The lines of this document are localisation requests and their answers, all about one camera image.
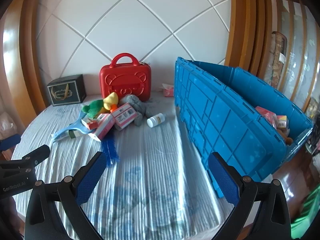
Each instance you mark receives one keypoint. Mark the green cloth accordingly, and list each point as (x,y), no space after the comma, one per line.
(307,217)

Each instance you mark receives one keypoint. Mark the red bear suitcase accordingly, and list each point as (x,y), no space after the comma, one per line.
(125,80)

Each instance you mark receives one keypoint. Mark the yellow and pink box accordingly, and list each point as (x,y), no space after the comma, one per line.
(281,122)

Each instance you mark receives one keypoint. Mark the green frog plush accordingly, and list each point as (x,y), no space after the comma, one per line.
(93,107)

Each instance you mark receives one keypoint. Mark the wooden bed frame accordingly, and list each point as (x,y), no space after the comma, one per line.
(245,30)

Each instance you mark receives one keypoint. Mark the small red white box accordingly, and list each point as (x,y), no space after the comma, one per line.
(90,123)

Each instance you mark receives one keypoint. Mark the frosted glass door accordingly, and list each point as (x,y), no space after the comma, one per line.
(300,55)

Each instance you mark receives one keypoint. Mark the pink and white carton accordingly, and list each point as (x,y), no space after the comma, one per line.
(103,127)

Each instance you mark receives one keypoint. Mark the brown plush toy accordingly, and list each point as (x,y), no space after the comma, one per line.
(286,137)

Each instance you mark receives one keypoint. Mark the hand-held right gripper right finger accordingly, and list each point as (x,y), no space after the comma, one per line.
(223,180)

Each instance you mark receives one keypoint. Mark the black gift box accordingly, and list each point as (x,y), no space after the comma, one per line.
(66,91)

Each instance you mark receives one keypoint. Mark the grey plush toy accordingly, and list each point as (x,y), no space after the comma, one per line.
(138,105)

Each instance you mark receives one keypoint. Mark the pink box with white label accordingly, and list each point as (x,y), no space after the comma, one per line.
(123,116)

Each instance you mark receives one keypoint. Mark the rolled patterned fabric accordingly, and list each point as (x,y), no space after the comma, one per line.
(276,55)

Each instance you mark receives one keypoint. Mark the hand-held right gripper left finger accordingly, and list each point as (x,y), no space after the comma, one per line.
(91,177)

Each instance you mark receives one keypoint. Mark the blue plastic crate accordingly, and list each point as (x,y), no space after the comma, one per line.
(220,130)

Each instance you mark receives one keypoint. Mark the light blue boomerang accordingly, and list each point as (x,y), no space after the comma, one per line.
(75,127)

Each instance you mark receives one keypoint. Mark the blue feather brush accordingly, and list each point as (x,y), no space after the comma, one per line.
(111,151)

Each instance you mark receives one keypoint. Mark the yellow duck plush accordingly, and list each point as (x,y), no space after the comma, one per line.
(111,101)

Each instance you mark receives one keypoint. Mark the pink tissue pack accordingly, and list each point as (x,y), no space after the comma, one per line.
(168,91)

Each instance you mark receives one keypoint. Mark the white pill bottle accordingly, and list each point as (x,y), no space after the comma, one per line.
(156,120)

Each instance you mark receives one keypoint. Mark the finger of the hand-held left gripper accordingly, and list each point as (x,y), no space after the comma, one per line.
(10,141)
(37,155)

